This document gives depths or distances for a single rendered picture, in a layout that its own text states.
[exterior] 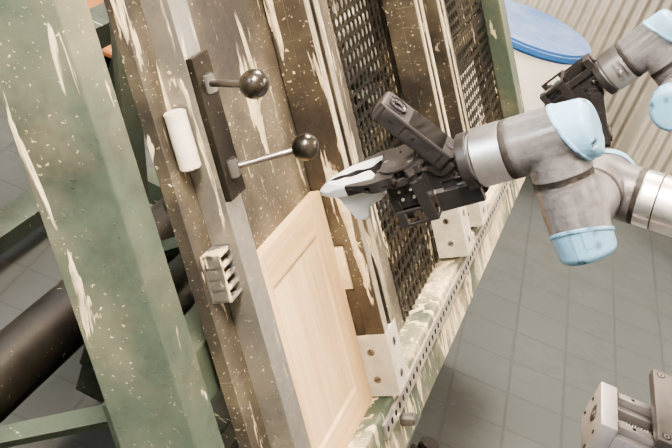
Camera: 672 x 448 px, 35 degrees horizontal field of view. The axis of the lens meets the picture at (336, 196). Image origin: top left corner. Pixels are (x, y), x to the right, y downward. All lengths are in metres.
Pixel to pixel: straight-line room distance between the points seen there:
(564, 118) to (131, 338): 0.57
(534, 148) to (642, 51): 0.73
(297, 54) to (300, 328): 0.44
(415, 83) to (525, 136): 1.08
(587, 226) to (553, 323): 2.99
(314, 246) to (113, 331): 0.56
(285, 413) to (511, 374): 2.35
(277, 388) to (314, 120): 0.46
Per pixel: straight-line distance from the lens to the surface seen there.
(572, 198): 1.29
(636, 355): 4.37
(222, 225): 1.47
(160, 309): 1.27
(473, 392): 3.70
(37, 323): 2.16
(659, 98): 1.84
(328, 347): 1.80
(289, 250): 1.68
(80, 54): 1.20
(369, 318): 1.89
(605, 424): 2.03
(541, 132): 1.28
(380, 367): 1.93
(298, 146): 1.45
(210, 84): 1.42
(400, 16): 2.31
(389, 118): 1.31
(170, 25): 1.41
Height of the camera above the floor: 2.07
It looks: 28 degrees down
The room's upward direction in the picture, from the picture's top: 21 degrees clockwise
